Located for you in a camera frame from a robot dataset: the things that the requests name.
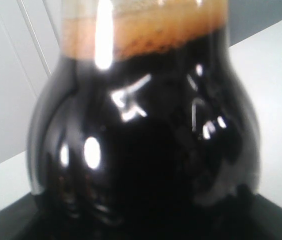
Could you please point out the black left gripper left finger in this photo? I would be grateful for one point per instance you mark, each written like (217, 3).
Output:
(21, 220)

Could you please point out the white cabinet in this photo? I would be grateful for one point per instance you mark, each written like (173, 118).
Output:
(29, 51)

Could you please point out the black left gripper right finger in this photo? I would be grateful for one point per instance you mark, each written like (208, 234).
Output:
(263, 220)

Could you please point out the dark soy sauce bottle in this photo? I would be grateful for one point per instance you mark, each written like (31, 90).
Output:
(143, 132)

